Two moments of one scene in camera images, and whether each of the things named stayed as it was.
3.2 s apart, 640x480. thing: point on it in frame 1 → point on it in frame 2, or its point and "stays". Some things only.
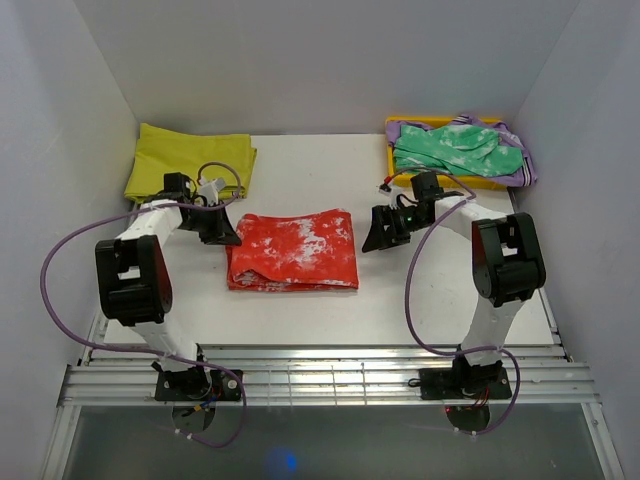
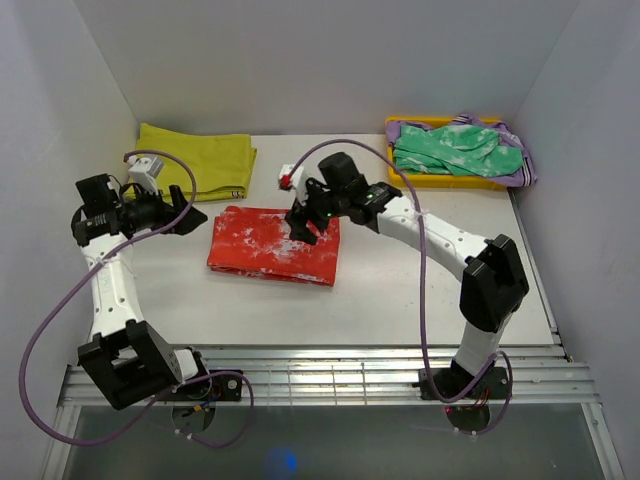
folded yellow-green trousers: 159,151 stays
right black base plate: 463,383 stays
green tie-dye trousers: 460,148 stays
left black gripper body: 208,223 → 149,211
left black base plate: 194,385 stays
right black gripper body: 401,222 → 317,207
